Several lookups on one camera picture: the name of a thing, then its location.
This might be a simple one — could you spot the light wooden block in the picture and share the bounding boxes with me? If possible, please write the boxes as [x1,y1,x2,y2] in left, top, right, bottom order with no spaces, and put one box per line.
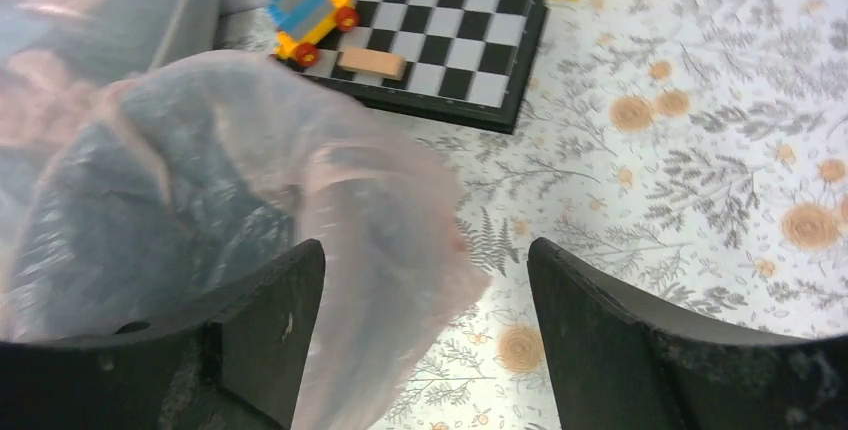
[337,47,407,80]

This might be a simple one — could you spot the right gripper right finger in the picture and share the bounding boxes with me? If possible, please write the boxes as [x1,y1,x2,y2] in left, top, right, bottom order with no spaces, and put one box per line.
[527,238,847,430]

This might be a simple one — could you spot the colourful toy block train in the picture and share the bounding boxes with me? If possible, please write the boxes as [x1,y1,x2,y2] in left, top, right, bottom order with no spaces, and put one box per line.
[266,0,359,68]

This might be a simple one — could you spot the floral patterned table mat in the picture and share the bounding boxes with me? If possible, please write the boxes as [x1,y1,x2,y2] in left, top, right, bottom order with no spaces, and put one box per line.
[218,0,848,430]

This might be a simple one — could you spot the large translucent plastic bag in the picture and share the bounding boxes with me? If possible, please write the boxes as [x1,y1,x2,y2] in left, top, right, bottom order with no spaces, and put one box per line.
[1,0,219,145]

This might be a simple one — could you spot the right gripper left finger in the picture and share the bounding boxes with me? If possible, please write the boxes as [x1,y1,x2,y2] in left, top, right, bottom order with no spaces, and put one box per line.
[1,240,325,429]

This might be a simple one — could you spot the pink trash bag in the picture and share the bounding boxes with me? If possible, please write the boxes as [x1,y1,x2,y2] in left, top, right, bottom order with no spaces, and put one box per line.
[1,51,490,429]

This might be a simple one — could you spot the black white checkerboard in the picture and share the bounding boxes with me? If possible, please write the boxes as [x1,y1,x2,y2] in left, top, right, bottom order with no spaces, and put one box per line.
[286,0,548,134]

